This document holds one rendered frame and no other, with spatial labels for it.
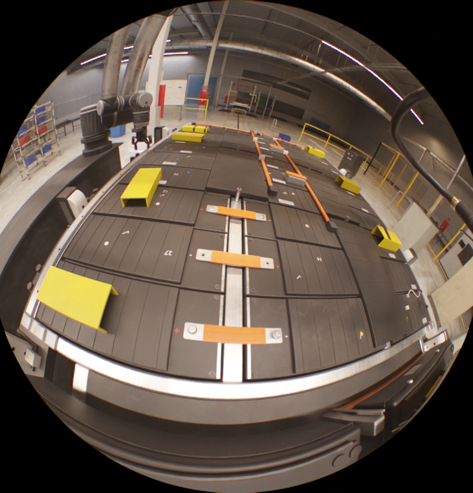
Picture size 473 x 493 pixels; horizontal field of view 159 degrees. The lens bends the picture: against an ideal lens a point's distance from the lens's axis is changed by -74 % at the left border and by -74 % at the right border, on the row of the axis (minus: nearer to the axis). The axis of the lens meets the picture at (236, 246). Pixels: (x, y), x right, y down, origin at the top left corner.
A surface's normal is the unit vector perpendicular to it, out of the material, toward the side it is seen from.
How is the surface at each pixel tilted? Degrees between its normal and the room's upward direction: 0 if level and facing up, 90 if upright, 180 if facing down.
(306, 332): 0
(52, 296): 0
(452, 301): 90
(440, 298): 90
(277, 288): 0
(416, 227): 90
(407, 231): 90
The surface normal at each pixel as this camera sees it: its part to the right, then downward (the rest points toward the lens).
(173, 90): 0.11, 0.77
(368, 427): -0.98, -0.14
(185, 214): 0.20, -0.64
